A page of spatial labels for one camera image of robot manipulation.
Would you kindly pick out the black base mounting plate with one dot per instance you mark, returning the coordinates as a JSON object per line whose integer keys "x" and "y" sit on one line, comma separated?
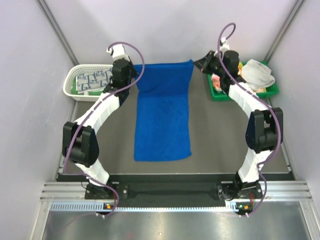
{"x": 226, "y": 192}

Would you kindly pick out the orange pink towel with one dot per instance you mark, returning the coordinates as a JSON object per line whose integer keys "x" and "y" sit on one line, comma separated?
{"x": 215, "y": 79}

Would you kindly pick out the green plastic bin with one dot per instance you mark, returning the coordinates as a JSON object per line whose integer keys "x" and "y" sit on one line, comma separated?
{"x": 262, "y": 93}

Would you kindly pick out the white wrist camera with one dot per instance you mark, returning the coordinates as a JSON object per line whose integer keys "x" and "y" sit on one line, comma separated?
{"x": 117, "y": 52}
{"x": 224, "y": 45}

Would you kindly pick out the white slotted cable duct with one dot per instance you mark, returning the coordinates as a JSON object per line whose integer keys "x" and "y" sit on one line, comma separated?
{"x": 101, "y": 207}

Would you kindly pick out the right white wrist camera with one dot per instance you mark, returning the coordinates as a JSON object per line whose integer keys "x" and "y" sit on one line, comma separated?
{"x": 224, "y": 45}

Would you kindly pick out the white perforated plastic basket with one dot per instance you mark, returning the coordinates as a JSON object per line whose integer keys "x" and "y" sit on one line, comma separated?
{"x": 69, "y": 81}

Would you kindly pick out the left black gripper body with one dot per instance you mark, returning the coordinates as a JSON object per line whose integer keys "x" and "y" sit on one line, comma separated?
{"x": 132, "y": 73}

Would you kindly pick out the blue white patterned towel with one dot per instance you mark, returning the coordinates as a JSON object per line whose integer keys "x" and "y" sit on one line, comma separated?
{"x": 89, "y": 82}

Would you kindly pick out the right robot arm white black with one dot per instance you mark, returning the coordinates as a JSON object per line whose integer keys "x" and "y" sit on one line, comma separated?
{"x": 264, "y": 130}

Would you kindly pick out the green microfiber towel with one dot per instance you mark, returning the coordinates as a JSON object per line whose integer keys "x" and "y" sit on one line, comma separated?
{"x": 86, "y": 93}

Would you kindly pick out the white grey patterned towel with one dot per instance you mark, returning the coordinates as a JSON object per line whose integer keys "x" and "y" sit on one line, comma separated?
{"x": 257, "y": 75}

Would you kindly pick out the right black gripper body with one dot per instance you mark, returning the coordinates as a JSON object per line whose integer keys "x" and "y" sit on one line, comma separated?
{"x": 214, "y": 67}

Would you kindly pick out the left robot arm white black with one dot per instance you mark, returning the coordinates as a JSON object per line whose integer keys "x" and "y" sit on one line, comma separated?
{"x": 79, "y": 138}

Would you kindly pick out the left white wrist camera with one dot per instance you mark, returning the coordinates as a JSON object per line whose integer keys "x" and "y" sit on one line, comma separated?
{"x": 117, "y": 52}

